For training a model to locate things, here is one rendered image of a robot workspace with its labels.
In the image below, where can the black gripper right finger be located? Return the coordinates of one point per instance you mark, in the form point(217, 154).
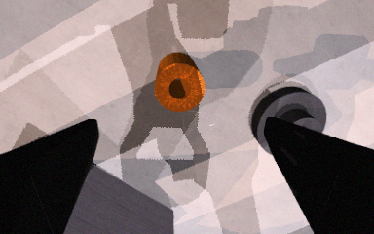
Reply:
point(331, 179)

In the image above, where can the dark grey round pedestal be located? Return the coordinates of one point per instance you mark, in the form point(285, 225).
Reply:
point(291, 104)

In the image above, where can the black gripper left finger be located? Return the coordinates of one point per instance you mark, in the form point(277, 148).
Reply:
point(41, 181)

